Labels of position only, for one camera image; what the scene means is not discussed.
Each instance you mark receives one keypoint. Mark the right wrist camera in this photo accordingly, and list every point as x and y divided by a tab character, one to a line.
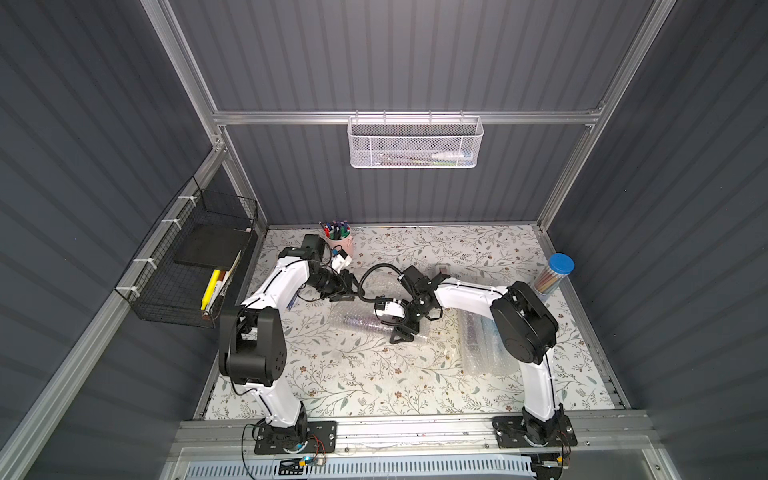
394	309

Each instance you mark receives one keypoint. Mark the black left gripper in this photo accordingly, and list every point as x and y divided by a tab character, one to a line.
343	284

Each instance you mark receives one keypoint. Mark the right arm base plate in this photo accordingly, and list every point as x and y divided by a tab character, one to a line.
517	431

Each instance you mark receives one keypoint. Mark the white wire mesh basket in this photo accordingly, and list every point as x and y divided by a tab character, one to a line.
414	141

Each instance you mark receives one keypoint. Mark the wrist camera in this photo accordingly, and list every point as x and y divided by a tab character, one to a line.
394	309
340	260

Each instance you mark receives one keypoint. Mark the purple bottle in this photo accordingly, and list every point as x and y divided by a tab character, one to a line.
368	324

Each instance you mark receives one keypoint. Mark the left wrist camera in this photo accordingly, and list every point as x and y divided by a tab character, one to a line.
340	260

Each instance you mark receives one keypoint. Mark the black wire wall basket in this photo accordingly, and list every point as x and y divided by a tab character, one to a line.
202	231

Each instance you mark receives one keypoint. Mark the pink pen holder cup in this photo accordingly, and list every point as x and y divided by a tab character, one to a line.
345	245

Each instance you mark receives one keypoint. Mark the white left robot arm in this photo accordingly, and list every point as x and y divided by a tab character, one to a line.
252	347

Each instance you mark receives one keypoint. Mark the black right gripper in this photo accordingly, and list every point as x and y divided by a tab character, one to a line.
411	315

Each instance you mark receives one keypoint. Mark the yellow highlighter marker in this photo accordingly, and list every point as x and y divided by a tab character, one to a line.
210	289

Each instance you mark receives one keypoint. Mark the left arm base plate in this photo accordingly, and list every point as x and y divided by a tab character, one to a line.
304	438

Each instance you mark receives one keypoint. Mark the blue children's book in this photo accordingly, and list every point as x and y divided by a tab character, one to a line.
291	302

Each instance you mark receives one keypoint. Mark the blue-lidded pencil tube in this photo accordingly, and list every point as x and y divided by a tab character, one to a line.
557	268

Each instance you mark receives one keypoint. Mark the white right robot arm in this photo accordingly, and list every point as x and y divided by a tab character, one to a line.
527	329

